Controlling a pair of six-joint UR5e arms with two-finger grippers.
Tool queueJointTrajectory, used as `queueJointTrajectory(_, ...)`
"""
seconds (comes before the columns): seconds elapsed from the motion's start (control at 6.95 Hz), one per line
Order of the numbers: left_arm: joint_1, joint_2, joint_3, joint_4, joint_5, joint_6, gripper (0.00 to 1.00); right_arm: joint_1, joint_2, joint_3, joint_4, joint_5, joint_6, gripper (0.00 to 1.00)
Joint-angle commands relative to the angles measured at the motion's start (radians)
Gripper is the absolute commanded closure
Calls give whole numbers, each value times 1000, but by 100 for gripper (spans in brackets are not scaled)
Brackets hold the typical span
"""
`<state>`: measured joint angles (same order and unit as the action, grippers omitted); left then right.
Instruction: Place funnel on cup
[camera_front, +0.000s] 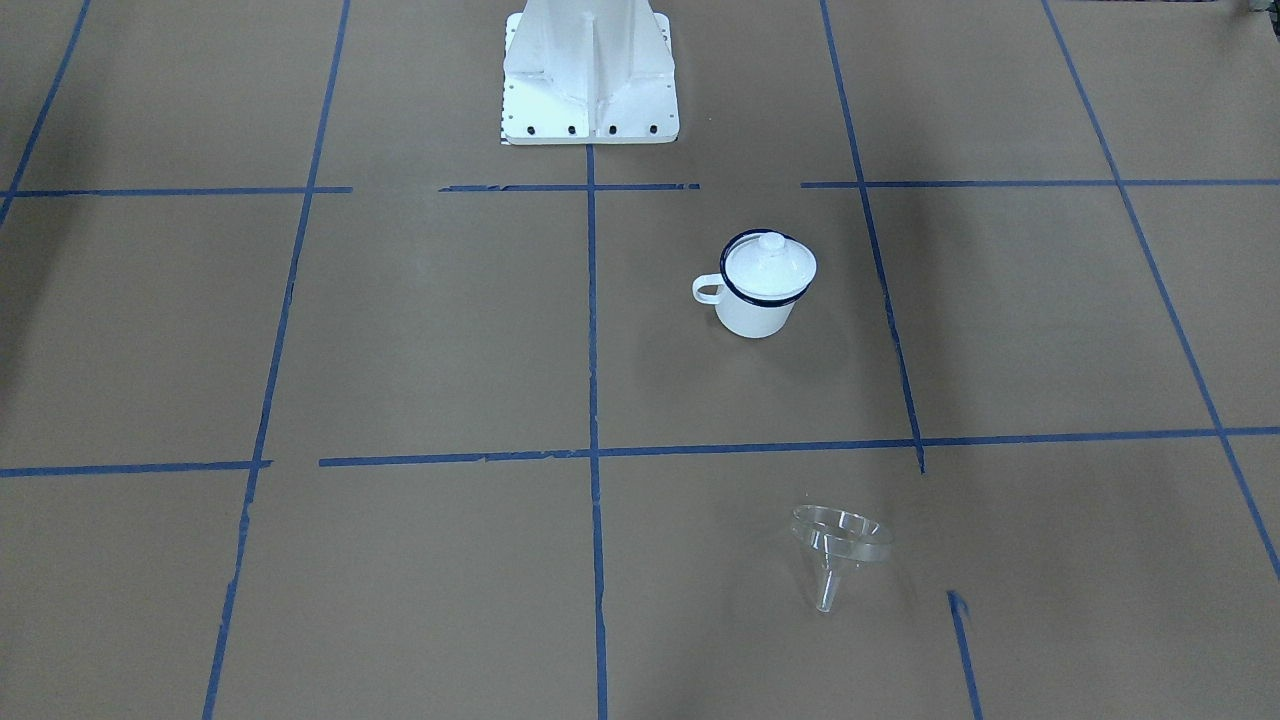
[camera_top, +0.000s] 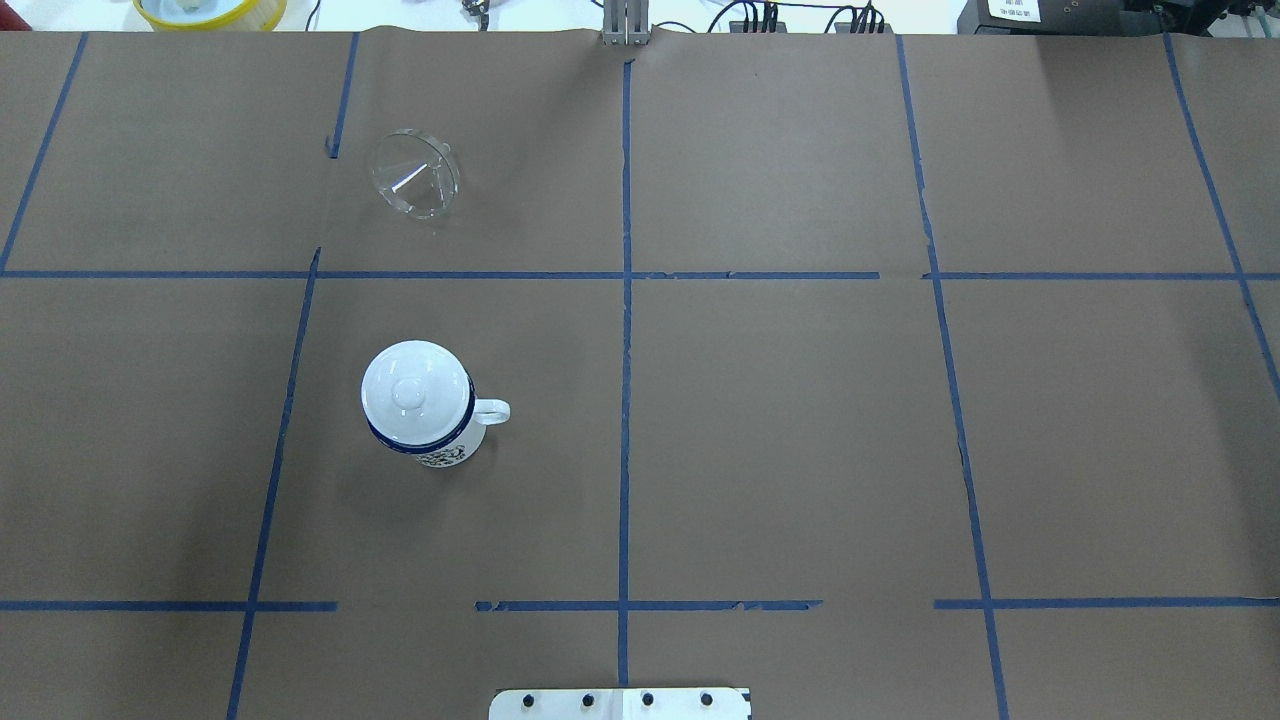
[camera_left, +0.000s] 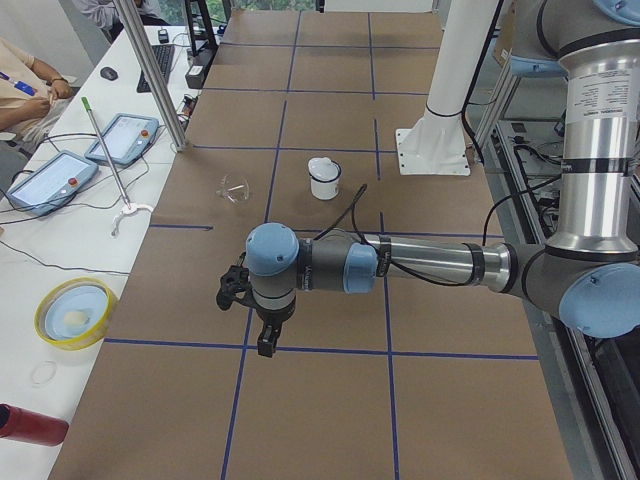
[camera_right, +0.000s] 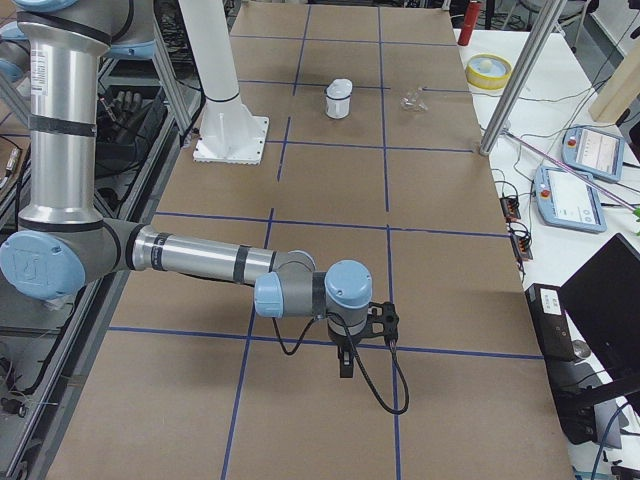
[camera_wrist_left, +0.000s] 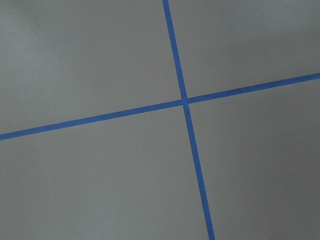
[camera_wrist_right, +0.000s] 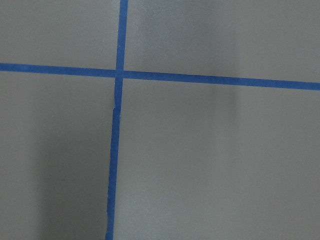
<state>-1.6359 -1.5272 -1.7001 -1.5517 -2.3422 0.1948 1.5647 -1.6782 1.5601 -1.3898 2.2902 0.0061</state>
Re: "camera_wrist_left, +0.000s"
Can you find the blue tape line lengthwise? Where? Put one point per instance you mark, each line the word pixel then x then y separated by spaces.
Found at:
pixel 188 121

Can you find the blue tape line crosswise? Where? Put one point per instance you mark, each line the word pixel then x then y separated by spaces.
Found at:
pixel 159 106

